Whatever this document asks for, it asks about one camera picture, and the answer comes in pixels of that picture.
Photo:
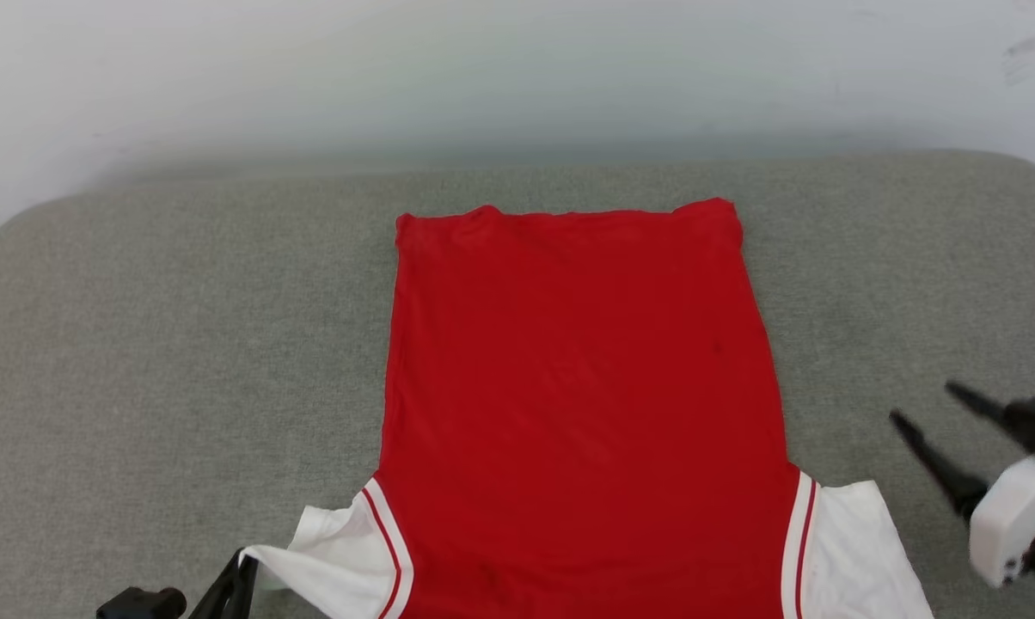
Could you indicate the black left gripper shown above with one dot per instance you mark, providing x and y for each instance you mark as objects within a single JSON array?
[{"x": 139, "y": 603}]

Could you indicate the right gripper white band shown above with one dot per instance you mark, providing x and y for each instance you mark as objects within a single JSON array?
[{"x": 1020, "y": 507}]

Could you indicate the red and white jersey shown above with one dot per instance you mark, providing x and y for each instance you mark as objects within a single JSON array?
[{"x": 578, "y": 387}]

